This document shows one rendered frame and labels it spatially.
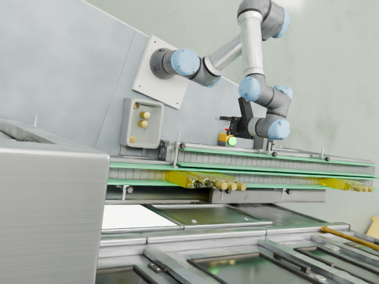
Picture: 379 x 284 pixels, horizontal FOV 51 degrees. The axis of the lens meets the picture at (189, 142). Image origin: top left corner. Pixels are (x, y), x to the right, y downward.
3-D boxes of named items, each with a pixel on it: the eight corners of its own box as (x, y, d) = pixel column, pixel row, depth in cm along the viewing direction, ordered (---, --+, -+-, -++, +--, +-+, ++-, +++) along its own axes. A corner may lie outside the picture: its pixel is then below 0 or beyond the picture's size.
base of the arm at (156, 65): (153, 43, 192) (164, 41, 184) (179, 53, 200) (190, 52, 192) (146, 74, 191) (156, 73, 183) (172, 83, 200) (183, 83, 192)
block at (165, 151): (157, 159, 196) (164, 161, 190) (159, 140, 196) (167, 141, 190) (163, 159, 198) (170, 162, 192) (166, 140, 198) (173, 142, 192)
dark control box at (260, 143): (252, 148, 240) (262, 150, 233) (254, 135, 239) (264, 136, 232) (262, 149, 244) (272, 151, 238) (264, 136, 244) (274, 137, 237)
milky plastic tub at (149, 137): (118, 143, 190) (126, 146, 183) (124, 97, 189) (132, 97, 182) (150, 146, 200) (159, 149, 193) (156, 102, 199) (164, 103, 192)
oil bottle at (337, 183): (318, 184, 259) (357, 194, 235) (320, 176, 258) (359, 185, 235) (324, 184, 262) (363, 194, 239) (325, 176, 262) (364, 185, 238)
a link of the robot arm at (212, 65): (183, 63, 193) (267, -11, 156) (206, 74, 201) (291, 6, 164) (184, 83, 187) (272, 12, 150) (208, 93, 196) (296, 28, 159)
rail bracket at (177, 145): (163, 165, 190) (177, 169, 180) (168, 130, 190) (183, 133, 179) (169, 165, 192) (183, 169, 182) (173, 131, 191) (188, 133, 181)
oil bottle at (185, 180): (163, 180, 192) (188, 189, 174) (165, 168, 192) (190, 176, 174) (173, 180, 195) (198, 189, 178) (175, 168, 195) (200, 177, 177)
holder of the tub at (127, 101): (117, 154, 191) (124, 157, 185) (124, 97, 189) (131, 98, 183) (148, 156, 201) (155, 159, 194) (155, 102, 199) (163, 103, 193)
